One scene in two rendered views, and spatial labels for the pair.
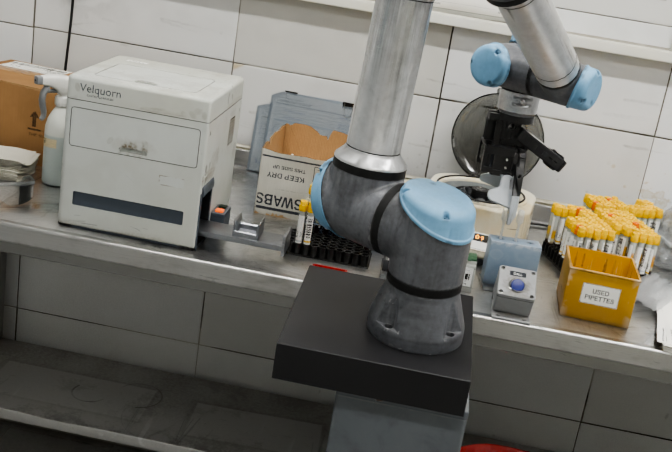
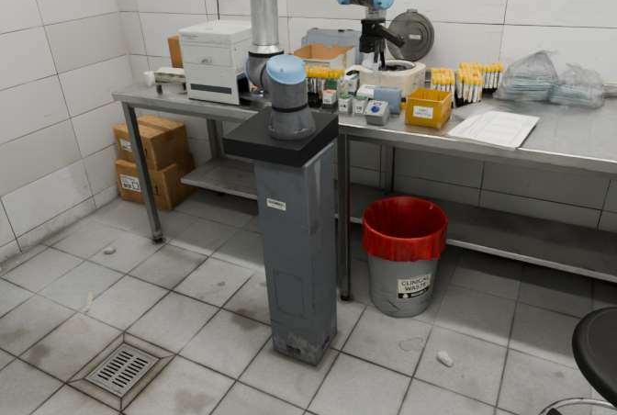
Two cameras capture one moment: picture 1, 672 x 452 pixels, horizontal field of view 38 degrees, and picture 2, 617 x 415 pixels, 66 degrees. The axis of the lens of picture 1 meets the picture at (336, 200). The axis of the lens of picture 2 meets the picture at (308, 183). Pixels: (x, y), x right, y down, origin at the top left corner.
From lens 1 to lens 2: 79 cm
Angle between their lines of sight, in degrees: 24
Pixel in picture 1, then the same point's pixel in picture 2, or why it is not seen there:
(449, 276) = (291, 101)
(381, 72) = (253, 3)
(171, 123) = (218, 46)
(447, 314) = (295, 119)
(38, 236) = (179, 105)
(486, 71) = not seen: outside the picture
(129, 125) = (203, 50)
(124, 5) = not seen: outside the picture
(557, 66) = not seen: outside the picture
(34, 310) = not seen: hidden behind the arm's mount
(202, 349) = not seen: hidden behind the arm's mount
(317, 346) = (239, 138)
